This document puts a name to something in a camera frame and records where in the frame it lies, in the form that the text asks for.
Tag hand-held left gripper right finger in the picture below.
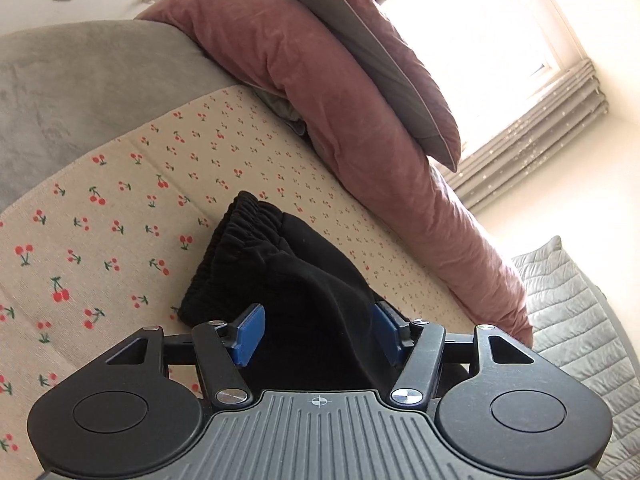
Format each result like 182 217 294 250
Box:
372 301 536 409

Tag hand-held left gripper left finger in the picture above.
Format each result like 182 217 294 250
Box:
106 302 266 409

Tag grey crumpled cloth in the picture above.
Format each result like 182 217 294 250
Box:
254 87 312 137

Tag bright window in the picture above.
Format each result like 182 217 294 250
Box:
380 0 587 161

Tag cherry print bed sheet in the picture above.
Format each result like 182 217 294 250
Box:
0 85 481 466

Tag grey plush blanket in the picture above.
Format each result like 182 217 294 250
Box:
0 19 241 211

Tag grey quilted cushion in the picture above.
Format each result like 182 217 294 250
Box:
510 235 640 480

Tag pink duvet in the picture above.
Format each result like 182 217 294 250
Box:
135 0 534 347

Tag pink and grey pillow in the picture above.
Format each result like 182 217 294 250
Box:
282 0 461 172

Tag black pants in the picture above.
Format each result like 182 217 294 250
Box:
177 190 466 397

